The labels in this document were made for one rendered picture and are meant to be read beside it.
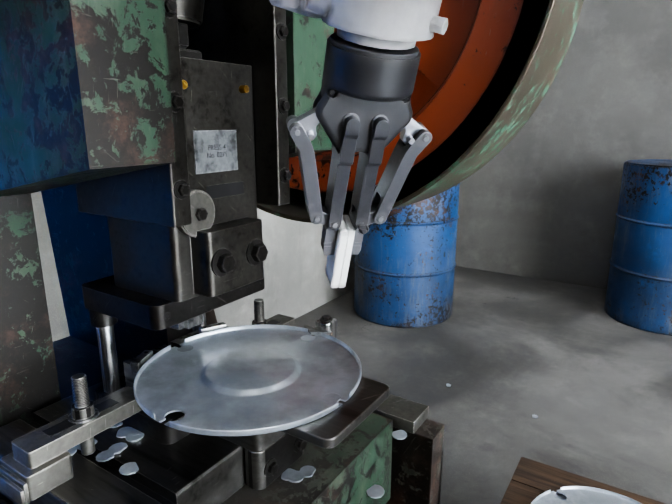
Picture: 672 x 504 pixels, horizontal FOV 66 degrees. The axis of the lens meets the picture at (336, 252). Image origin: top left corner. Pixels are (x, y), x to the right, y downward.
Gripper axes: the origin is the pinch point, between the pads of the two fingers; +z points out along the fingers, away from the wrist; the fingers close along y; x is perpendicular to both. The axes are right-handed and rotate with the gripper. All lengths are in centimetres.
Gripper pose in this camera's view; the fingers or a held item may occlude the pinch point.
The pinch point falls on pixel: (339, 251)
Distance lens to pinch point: 51.7
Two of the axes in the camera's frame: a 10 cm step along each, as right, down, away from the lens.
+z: -1.3, 8.2, 5.5
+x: -2.2, -5.7, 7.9
